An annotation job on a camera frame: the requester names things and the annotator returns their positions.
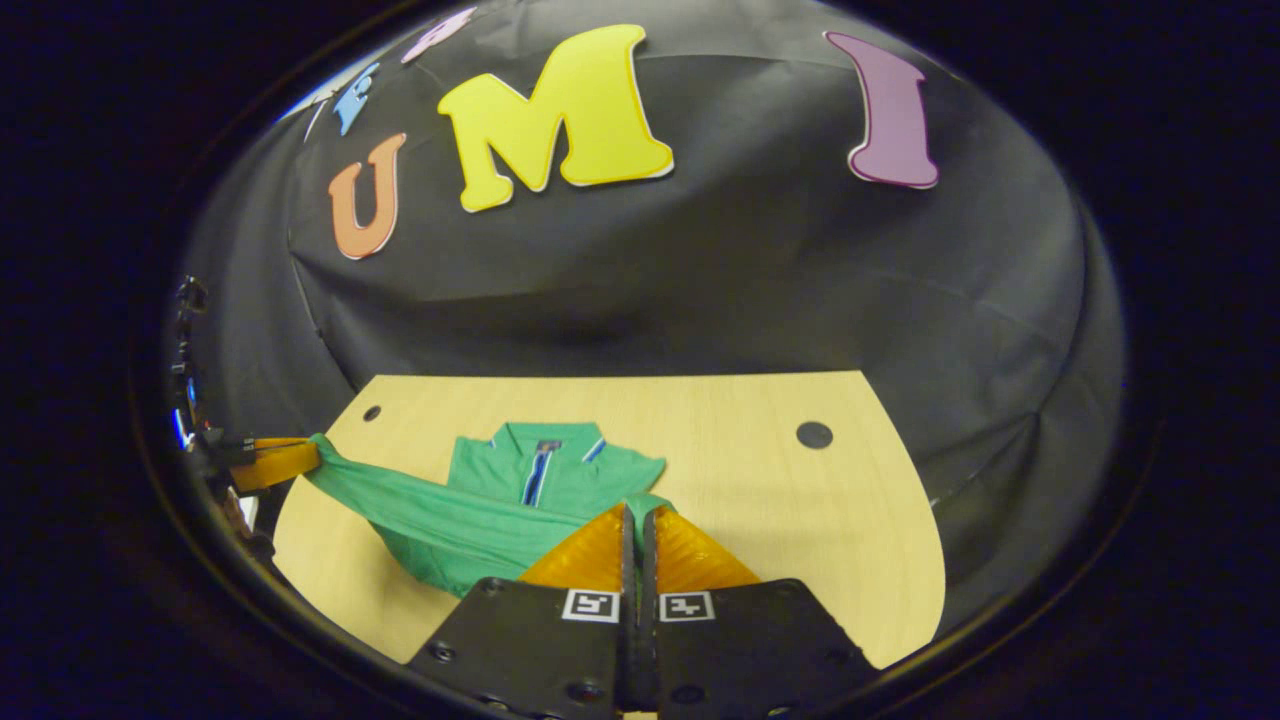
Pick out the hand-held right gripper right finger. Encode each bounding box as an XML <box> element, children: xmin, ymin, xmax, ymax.
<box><xmin>641</xmin><ymin>506</ymin><xmax>883</xmax><ymax>720</ymax></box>

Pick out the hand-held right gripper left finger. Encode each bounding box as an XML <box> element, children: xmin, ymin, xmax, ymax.
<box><xmin>408</xmin><ymin>504</ymin><xmax>642</xmax><ymax>720</ymax></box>

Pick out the green T-shirt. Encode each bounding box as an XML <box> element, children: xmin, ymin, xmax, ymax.
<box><xmin>305</xmin><ymin>420</ymin><xmax>673</xmax><ymax>599</ymax></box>

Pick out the black backdrop cloth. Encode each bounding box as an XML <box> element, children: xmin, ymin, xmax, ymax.
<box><xmin>170</xmin><ymin>0</ymin><xmax>1126</xmax><ymax>611</ymax></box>

